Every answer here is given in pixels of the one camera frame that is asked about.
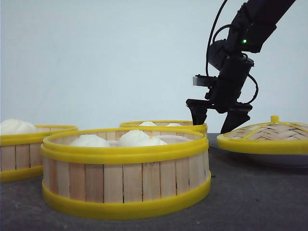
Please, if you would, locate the white bun rear left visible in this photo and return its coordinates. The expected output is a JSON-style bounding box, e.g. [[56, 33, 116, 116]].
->
[[139, 121, 157, 127]]

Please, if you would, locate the bamboo steamer basket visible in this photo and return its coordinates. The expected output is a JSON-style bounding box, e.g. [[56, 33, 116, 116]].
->
[[0, 125, 78, 183], [119, 120, 207, 140], [41, 128, 211, 219]]

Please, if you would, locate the white bun rear right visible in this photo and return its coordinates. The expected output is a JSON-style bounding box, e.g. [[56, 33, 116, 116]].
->
[[166, 123, 182, 127]]

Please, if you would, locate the white bun front left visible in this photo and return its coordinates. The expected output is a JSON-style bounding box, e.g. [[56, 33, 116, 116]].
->
[[69, 134, 110, 147]]

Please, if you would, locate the white bun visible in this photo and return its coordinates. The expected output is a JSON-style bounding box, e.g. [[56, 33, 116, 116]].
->
[[118, 130, 167, 147], [69, 134, 110, 147], [166, 123, 182, 127], [139, 121, 157, 127]]

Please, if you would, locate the white bun left basket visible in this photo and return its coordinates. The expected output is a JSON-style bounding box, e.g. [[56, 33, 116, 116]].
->
[[0, 118, 39, 135]]

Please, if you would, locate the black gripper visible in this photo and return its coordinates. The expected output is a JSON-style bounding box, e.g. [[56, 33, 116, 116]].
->
[[186, 54, 254, 134]]

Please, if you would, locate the white bun front right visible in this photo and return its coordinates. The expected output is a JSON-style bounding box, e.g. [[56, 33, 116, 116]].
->
[[118, 130, 167, 147]]

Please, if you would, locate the white plate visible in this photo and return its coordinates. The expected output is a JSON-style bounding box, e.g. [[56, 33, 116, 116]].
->
[[236, 153, 308, 168]]

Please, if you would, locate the black cable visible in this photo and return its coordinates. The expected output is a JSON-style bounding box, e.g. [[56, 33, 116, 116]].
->
[[205, 0, 259, 104]]

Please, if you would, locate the woven bamboo steamer lid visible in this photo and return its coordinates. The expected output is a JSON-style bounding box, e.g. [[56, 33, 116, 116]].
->
[[217, 115, 308, 155]]

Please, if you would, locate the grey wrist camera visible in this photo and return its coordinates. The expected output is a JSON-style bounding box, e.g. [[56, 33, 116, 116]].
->
[[192, 74, 217, 88]]

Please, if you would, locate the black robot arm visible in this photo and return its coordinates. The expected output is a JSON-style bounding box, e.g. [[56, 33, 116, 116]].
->
[[186, 0, 294, 134]]

